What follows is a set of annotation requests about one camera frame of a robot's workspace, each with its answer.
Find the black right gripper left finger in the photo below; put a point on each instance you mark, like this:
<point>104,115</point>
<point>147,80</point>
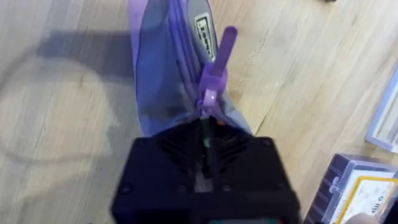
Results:
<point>161,168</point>

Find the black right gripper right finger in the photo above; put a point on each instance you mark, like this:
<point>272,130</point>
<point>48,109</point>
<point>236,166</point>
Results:
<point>248,168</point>

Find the grey purple zip bag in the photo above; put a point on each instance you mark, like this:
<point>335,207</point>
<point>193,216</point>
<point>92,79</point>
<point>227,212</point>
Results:
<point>168,77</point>

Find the clear plastic box yellow label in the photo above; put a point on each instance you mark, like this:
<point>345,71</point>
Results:
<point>354,189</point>

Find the flat clear plastic box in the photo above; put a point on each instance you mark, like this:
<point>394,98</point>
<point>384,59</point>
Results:
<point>385,121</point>

